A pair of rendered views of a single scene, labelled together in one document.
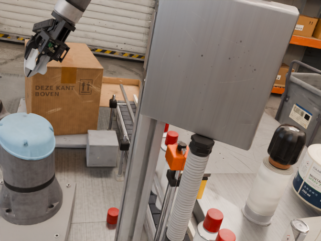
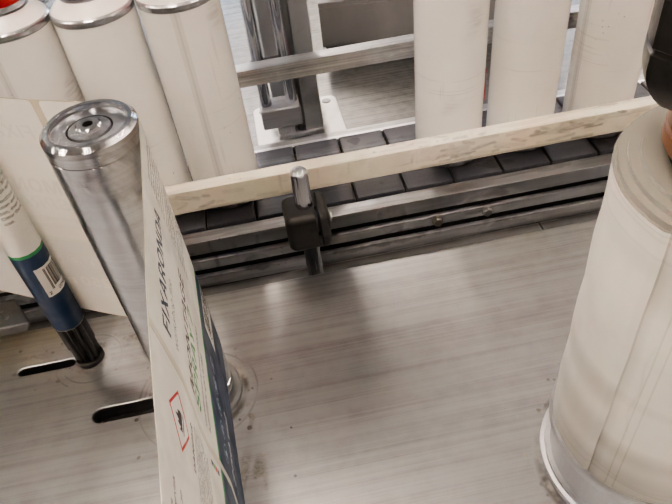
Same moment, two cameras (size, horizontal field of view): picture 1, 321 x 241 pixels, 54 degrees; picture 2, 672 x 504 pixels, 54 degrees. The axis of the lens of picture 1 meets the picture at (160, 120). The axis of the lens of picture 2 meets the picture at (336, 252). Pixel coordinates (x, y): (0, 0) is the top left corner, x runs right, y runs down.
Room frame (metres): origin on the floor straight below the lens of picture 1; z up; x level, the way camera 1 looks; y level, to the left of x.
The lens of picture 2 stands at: (0.67, -0.52, 1.20)
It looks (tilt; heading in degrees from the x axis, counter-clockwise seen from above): 44 degrees down; 105
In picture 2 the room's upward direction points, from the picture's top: 8 degrees counter-clockwise
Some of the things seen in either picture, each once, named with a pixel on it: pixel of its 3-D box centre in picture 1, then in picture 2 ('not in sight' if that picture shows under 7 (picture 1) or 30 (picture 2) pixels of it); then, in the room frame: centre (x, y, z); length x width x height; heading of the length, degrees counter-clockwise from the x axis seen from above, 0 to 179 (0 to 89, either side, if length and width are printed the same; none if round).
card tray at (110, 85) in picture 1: (120, 91); not in sight; (1.52, 0.24, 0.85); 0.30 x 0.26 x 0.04; 20
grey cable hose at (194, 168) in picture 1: (186, 195); not in sight; (0.40, -0.06, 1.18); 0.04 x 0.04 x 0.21
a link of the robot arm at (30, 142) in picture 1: (25, 147); not in sight; (0.60, 0.29, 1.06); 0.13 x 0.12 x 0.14; 68
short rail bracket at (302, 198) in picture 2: not in sight; (311, 236); (0.56, -0.20, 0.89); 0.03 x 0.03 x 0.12; 20
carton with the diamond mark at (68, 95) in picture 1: (60, 86); not in sight; (1.14, 0.41, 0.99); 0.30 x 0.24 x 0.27; 30
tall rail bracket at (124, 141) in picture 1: (129, 155); not in sight; (0.87, 0.08, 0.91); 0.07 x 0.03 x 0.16; 110
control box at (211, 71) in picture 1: (215, 63); not in sight; (0.46, -0.06, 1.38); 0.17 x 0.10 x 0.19; 75
